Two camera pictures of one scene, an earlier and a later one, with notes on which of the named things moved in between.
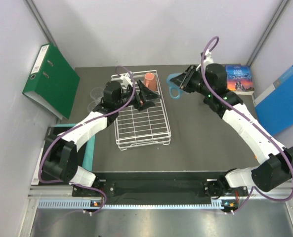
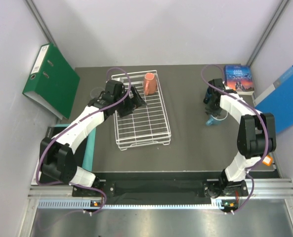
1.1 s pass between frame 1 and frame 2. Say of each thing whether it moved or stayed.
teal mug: moved
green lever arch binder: stayed
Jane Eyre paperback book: stayed
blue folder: stayed
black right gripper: moved
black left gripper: moved
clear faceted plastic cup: stayed
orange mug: stayed
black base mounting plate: stayed
